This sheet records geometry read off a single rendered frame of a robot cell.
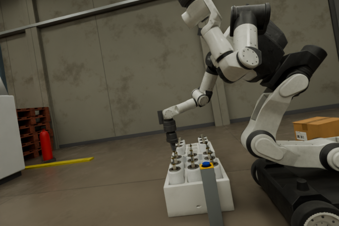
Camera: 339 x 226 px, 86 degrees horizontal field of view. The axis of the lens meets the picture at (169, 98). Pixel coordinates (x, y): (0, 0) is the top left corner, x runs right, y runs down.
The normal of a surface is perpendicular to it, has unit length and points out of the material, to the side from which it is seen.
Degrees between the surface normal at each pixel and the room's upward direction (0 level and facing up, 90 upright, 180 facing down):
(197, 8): 106
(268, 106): 113
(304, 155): 90
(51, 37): 90
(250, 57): 73
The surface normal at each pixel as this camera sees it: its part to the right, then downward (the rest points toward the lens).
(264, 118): -0.13, 0.01
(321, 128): 0.22, -0.04
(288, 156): 0.25, 0.22
